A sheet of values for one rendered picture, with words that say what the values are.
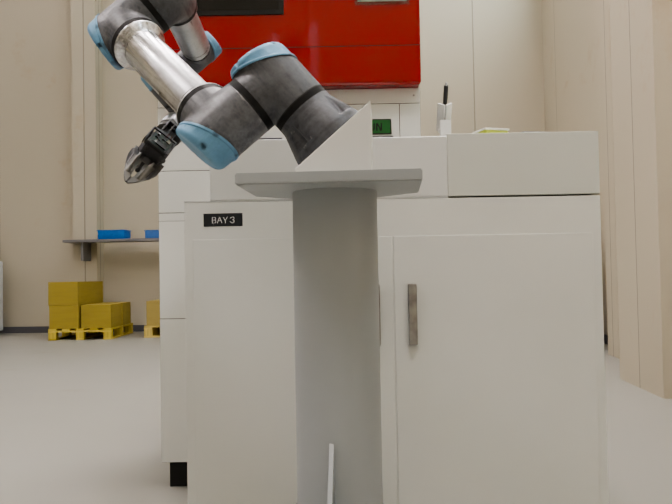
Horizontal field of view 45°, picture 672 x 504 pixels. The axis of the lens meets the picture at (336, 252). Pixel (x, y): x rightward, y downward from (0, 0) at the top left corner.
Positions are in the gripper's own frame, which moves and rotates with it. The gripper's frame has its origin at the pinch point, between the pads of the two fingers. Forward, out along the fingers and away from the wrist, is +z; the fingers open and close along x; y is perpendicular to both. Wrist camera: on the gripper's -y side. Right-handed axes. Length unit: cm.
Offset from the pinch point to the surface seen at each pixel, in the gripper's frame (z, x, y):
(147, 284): -455, 37, -693
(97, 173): -514, -94, -651
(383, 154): -15, 43, 46
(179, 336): -6, 38, -52
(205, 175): -41, 14, -25
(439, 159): -19, 54, 52
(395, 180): 26, 40, 75
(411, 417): 23, 84, 22
